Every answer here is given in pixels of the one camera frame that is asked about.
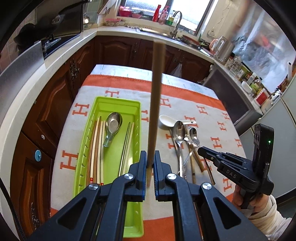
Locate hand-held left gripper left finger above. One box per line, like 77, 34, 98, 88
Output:
28, 150, 148, 241

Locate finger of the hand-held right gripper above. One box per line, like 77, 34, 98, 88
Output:
203, 146, 234, 160
198, 148, 221, 167

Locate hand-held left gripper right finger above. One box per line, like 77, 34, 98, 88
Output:
154, 150, 269, 241

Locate small metal spoon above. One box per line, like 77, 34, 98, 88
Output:
189, 127, 215, 185

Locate green plastic utensil tray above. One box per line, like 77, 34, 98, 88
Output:
73, 96, 144, 239

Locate large metal spoon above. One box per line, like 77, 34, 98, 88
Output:
173, 120, 187, 181

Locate metal fork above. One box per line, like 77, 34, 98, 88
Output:
181, 116, 198, 127

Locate white ceramic spoon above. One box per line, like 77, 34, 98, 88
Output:
159, 115, 178, 127

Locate wide metal soup spoon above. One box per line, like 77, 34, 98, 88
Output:
102, 112, 123, 147

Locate plain tan wooden chopstick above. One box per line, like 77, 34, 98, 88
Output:
146, 39, 165, 188

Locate person's right forearm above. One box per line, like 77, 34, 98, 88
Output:
248, 196, 288, 239

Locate person's right hand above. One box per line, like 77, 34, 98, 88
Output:
232, 186, 271, 217

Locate orange and grey printed blanket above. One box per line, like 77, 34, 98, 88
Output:
50, 74, 247, 241

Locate grey metal freestanding cabinet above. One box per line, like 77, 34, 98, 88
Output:
201, 59, 264, 126

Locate red label canister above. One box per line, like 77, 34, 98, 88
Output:
254, 89, 271, 108

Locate white bowl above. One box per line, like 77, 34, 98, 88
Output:
240, 81, 253, 93

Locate grey refrigerator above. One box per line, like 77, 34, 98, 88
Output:
238, 75, 296, 204

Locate clear bottle green label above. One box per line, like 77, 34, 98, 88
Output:
251, 77, 262, 95

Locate clear glass jar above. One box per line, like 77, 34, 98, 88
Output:
228, 56, 243, 76

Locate hanging plastic bag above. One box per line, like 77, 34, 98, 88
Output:
170, 62, 184, 78

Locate steel electric kettle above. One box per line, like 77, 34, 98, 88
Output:
214, 36, 235, 65

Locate white paper towel roll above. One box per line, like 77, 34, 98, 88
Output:
286, 61, 294, 80

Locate red frying pan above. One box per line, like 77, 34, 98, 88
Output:
181, 35, 201, 45

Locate brown wooden kitchen cabinets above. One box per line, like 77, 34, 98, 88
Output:
9, 36, 214, 237

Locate steel sink faucet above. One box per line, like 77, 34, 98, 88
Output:
170, 10, 183, 39

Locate steel kitchen sink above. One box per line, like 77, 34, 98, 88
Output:
139, 27, 176, 37

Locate pink bottle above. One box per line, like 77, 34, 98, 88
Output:
159, 7, 169, 25

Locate red bottle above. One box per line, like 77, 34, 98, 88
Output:
152, 4, 162, 22

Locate kitchen window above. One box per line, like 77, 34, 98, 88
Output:
117, 0, 214, 36

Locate pink lidded food container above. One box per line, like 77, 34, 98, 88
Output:
103, 19, 126, 27

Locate black gas stove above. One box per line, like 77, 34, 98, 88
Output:
42, 34, 81, 59

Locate steel splash guard plate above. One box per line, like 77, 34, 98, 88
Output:
0, 40, 45, 102

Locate steel teapot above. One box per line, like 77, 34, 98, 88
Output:
83, 13, 92, 30

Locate pink plastic basin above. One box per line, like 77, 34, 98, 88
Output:
119, 6, 133, 17

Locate black wok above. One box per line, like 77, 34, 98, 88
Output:
13, 23, 50, 45

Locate plastic wall covering sheet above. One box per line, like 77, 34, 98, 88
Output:
231, 2, 292, 86

